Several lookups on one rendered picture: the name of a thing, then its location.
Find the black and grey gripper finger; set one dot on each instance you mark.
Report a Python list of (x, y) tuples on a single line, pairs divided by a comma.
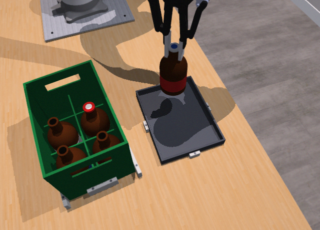
[(183, 23), (162, 25)]

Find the green bottle crate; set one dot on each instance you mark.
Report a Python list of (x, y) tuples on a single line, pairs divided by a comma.
[(66, 103)]

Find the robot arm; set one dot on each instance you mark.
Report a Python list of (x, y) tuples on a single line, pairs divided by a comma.
[(78, 9)]

